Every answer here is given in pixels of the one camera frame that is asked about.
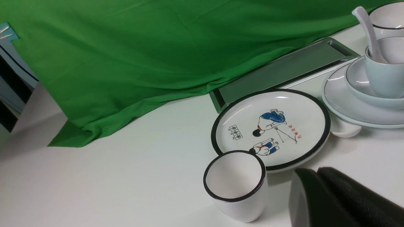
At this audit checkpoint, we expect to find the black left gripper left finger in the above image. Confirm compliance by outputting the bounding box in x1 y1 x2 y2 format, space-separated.
289 168 360 227

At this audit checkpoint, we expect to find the white black-rimmed cup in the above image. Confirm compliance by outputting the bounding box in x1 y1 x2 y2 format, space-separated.
203 150 269 223

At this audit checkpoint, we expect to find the white black-rimmed small bowl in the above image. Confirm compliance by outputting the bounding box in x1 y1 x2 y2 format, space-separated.
369 1 404 40

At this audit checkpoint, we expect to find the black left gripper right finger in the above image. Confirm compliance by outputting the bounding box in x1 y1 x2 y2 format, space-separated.
317 167 404 227

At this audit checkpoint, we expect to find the pale blue flat plate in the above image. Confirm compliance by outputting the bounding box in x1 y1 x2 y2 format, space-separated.
321 64 404 129

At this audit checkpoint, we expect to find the pale blue cup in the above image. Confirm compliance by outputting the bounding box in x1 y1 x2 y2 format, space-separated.
365 37 404 99

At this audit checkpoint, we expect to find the green backdrop cloth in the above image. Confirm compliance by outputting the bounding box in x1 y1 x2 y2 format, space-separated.
0 0 391 148

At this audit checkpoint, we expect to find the metal rectangular tray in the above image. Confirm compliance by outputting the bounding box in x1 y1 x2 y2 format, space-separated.
210 38 359 113

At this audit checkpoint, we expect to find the pale blue wide bowl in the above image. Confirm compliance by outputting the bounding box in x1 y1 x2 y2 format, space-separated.
345 56 403 110

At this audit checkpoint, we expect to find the illustrated black-rimmed plate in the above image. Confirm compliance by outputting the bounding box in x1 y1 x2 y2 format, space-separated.
211 89 331 173

